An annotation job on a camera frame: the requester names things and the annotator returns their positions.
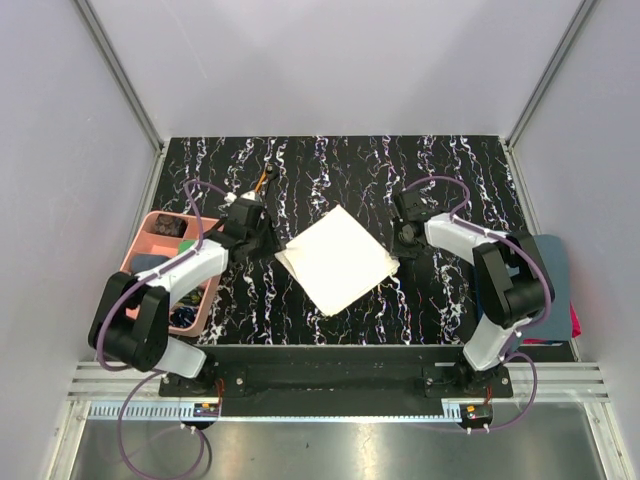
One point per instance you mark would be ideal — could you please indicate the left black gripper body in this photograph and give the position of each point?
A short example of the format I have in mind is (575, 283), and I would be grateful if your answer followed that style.
(263, 240)

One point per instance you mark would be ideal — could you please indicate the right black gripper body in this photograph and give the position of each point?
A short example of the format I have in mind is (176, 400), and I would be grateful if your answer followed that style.
(400, 244)

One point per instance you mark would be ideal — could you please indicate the white cloth napkin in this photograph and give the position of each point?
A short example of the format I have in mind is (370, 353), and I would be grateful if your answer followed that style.
(336, 261)

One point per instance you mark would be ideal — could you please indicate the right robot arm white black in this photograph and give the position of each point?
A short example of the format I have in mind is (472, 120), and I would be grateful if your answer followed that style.
(475, 366)

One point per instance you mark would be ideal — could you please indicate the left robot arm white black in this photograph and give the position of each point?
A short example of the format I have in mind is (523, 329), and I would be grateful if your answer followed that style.
(131, 325)

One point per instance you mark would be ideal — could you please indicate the green cloth in tray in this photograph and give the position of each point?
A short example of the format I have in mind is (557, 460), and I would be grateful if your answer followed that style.
(185, 245)

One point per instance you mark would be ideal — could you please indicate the dark patterned cloth in tray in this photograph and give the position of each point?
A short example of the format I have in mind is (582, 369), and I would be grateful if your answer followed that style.
(169, 225)

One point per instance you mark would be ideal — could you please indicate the pink compartment tray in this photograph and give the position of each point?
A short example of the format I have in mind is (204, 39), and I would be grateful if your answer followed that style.
(167, 244)

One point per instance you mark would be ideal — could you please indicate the grey blue cloth in tray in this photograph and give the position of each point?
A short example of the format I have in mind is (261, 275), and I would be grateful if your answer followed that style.
(144, 261)

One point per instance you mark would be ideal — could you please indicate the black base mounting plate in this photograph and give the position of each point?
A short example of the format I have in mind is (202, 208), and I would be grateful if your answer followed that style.
(335, 381)

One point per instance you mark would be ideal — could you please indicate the blue folded cloth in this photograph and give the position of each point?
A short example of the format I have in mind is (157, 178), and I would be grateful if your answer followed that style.
(555, 290)

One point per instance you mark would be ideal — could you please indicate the magenta cloth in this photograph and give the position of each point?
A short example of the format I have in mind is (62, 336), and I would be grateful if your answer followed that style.
(576, 325)

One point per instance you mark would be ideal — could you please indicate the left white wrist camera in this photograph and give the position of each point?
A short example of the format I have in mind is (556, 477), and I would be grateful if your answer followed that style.
(248, 198)

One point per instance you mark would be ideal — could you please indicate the orange handled utensil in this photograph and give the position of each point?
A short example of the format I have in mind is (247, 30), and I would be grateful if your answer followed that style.
(260, 182)

